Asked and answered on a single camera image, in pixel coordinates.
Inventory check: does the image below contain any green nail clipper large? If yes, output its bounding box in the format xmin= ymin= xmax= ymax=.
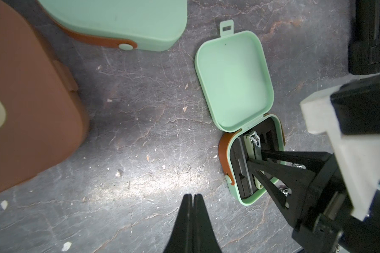
xmin=244 ymin=130 xmax=262 ymax=160

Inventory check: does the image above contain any black plastic tool case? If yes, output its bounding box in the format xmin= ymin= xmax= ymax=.
xmin=348 ymin=1 xmax=380 ymax=75

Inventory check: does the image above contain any green case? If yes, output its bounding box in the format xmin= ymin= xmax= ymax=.
xmin=38 ymin=0 xmax=187 ymax=52
xmin=195 ymin=20 xmax=286 ymax=206

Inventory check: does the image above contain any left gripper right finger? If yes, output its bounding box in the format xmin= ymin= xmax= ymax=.
xmin=193 ymin=194 xmax=222 ymax=253

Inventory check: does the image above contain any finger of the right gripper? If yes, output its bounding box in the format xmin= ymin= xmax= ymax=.
xmin=246 ymin=157 xmax=308 ymax=219
xmin=261 ymin=150 xmax=331 ymax=172

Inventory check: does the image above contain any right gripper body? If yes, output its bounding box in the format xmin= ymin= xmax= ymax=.
xmin=292 ymin=152 xmax=380 ymax=253

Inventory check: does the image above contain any brown case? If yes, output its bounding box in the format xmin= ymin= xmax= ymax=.
xmin=0 ymin=1 xmax=89 ymax=192

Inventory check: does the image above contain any nail file right case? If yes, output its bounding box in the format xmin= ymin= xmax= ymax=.
xmin=236 ymin=137 xmax=253 ymax=198

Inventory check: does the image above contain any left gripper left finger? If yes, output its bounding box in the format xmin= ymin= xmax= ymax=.
xmin=164 ymin=194 xmax=193 ymax=253

